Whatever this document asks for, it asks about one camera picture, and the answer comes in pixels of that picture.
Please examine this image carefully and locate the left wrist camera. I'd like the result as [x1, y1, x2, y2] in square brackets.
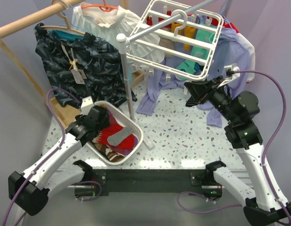
[81, 96, 94, 115]

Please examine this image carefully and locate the red sock in basket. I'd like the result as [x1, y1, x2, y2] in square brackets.
[95, 113, 138, 155]

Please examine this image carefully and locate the red and beige sock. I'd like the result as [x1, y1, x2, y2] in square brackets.
[159, 37, 174, 58]

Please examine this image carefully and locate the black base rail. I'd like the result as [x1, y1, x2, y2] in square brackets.
[75, 169, 222, 199]

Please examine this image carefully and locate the grey sock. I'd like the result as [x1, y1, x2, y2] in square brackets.
[107, 127, 133, 146]

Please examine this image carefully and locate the white plastic sock hanger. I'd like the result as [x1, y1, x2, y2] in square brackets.
[117, 0, 224, 81]

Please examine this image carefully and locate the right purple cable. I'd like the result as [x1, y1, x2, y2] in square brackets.
[177, 70, 291, 224]

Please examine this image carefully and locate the wooden clothes hanger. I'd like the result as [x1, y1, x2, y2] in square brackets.
[40, 0, 86, 36]

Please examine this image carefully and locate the purple cable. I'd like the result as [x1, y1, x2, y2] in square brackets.
[1, 87, 103, 226]
[177, 70, 291, 224]

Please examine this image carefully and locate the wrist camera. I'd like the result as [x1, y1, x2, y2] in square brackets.
[222, 63, 240, 85]
[81, 96, 94, 115]

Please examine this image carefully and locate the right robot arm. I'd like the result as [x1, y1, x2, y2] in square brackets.
[184, 76, 291, 226]

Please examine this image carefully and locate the blue wire hanger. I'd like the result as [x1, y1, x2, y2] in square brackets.
[219, 0, 239, 33]

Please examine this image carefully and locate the lavender shirt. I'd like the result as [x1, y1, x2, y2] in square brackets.
[136, 23, 255, 128]

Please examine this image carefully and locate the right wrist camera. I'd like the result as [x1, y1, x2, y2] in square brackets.
[222, 63, 240, 85]

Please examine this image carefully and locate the wooden garment rack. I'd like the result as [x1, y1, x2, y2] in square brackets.
[0, 0, 146, 130]

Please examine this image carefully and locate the orange clothes hanger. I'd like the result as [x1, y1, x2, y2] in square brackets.
[81, 0, 118, 12]

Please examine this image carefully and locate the dark leaf-print garment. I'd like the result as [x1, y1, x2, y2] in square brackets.
[34, 23, 127, 109]

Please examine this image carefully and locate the brown striped sock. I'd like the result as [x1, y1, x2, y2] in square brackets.
[95, 144, 125, 162]

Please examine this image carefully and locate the white ruffled dress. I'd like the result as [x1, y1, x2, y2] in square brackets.
[72, 3, 165, 63]

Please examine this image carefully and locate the garment price tag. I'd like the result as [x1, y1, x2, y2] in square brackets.
[71, 69, 87, 85]

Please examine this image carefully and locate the black striped sock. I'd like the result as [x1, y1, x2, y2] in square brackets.
[185, 97, 198, 107]

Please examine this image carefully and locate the white laundry basket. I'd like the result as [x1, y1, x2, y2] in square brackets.
[81, 97, 143, 166]

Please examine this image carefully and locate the mustard yellow sock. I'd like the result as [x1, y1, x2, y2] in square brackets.
[171, 22, 182, 35]
[184, 26, 196, 51]

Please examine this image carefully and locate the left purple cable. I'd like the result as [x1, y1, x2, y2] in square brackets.
[1, 87, 103, 226]

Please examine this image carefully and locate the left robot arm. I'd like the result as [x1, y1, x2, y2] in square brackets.
[8, 105, 110, 216]

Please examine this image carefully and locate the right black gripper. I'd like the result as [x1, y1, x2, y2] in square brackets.
[183, 74, 236, 122]

